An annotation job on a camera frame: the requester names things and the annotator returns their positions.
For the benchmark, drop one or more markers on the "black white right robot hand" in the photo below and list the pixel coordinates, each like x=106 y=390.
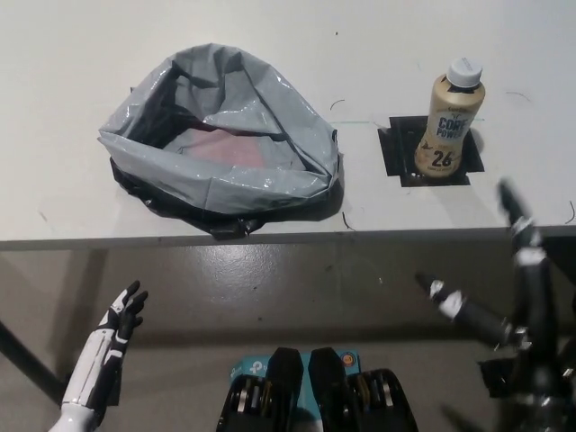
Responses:
x=533 y=310

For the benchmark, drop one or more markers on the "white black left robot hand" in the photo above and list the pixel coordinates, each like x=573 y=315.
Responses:
x=101 y=355

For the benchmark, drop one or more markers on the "beige protein shake bottle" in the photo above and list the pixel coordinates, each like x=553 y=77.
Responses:
x=443 y=135

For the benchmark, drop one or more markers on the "grey plastic bag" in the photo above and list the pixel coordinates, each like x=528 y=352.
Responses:
x=234 y=180

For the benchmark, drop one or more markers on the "red item inside bag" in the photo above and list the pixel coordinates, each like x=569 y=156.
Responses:
x=220 y=148

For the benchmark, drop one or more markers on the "black table leg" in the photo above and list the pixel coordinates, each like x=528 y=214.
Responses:
x=31 y=360

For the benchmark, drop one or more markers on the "teal cardboard box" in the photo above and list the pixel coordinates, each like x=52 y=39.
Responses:
x=247 y=364

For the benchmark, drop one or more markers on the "black robot torso block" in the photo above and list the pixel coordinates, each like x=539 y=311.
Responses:
x=270 y=391
x=355 y=396

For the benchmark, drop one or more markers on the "black tape square marker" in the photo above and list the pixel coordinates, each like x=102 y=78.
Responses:
x=393 y=148

